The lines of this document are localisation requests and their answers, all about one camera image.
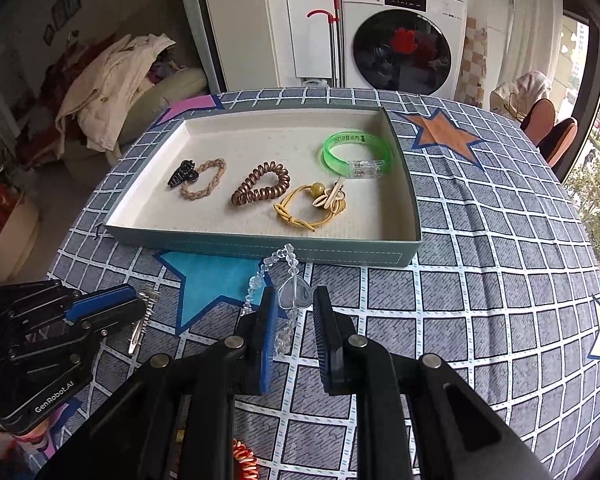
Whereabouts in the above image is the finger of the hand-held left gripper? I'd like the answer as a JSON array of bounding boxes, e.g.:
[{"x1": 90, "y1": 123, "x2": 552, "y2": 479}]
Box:
[
  {"x1": 82, "y1": 302, "x2": 149, "y2": 339},
  {"x1": 65, "y1": 284, "x2": 144, "y2": 322}
]

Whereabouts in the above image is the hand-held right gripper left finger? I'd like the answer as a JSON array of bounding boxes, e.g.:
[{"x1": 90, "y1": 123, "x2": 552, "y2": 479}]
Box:
[{"x1": 35, "y1": 285, "x2": 281, "y2": 480}]

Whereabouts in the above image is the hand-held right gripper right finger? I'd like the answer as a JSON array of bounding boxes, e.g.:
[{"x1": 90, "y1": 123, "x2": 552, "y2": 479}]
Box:
[{"x1": 312, "y1": 285, "x2": 556, "y2": 480}]

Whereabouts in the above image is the silver metal hair clip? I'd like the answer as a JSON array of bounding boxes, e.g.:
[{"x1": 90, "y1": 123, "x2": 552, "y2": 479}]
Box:
[{"x1": 129, "y1": 287, "x2": 161, "y2": 356}]

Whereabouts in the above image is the clear bead bracelet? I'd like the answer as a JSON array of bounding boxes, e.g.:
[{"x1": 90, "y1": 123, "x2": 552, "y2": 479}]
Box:
[{"x1": 240, "y1": 242, "x2": 313, "y2": 358}]

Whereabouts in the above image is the teal tray with white inside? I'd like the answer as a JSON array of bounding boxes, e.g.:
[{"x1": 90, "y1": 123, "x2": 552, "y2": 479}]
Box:
[{"x1": 102, "y1": 105, "x2": 423, "y2": 267}]

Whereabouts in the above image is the brown braided hair tie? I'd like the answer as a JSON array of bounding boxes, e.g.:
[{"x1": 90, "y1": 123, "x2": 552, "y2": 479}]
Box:
[{"x1": 180, "y1": 157, "x2": 228, "y2": 201}]

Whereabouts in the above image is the black claw hair clip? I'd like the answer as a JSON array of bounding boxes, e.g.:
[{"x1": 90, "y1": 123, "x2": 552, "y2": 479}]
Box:
[{"x1": 167, "y1": 159, "x2": 201, "y2": 193}]

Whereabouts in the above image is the yellow cord shell bracelet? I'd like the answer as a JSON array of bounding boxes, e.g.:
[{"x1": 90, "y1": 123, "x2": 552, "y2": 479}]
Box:
[{"x1": 273, "y1": 180, "x2": 348, "y2": 233}]

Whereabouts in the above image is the brown spiral hair tie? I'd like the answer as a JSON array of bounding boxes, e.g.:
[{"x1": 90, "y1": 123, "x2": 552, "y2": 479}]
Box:
[{"x1": 230, "y1": 161, "x2": 291, "y2": 208}]

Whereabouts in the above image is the green translucent bangle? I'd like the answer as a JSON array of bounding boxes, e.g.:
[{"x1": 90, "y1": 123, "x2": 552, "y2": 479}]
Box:
[{"x1": 322, "y1": 131, "x2": 393, "y2": 181}]

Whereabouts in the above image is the beige planter with red decoration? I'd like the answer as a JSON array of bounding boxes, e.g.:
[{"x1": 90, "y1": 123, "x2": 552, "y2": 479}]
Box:
[{"x1": 0, "y1": 185, "x2": 41, "y2": 281}]

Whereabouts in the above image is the grey checked star tablecloth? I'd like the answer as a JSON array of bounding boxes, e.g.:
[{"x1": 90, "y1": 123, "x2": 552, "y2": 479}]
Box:
[{"x1": 45, "y1": 87, "x2": 600, "y2": 480}]

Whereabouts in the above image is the cream jacket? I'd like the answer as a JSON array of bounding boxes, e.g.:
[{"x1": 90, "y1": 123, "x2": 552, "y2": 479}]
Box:
[{"x1": 55, "y1": 34, "x2": 177, "y2": 153}]

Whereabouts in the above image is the pale green sofa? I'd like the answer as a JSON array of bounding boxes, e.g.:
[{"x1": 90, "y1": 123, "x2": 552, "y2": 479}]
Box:
[{"x1": 62, "y1": 67, "x2": 211, "y2": 176}]

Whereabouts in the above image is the brown chair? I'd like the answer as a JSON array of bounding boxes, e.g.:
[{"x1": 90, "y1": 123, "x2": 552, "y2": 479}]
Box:
[
  {"x1": 537, "y1": 117, "x2": 578, "y2": 171},
  {"x1": 522, "y1": 98, "x2": 557, "y2": 148}
]

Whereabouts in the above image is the checkered hanging cloth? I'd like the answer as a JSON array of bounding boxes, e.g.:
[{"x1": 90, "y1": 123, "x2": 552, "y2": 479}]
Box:
[{"x1": 455, "y1": 17, "x2": 488, "y2": 108}]

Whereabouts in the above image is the white cabinet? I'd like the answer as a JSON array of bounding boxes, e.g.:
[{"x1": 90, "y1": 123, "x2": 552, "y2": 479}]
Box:
[{"x1": 260, "y1": 0, "x2": 343, "y2": 88}]

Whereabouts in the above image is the beige bag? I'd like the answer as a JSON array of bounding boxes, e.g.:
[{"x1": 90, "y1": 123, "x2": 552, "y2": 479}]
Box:
[{"x1": 492, "y1": 71, "x2": 553, "y2": 121}]

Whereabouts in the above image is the white washing machine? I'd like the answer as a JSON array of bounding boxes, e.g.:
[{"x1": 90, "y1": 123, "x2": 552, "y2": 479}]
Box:
[{"x1": 339, "y1": 0, "x2": 468, "y2": 98}]

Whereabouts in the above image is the white curtain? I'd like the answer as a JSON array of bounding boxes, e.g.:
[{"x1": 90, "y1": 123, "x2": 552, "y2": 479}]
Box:
[{"x1": 510, "y1": 0, "x2": 566, "y2": 91}]

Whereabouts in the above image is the orange spiral hair tie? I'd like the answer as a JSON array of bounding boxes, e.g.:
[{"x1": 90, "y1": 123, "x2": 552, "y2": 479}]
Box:
[{"x1": 231, "y1": 438, "x2": 259, "y2": 480}]

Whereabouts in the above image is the red-handled mop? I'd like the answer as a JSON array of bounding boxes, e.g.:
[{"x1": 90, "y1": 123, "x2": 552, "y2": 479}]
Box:
[{"x1": 307, "y1": 0, "x2": 343, "y2": 88}]

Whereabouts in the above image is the dark window frame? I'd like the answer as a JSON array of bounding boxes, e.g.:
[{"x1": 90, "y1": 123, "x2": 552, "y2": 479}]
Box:
[{"x1": 555, "y1": 0, "x2": 600, "y2": 186}]

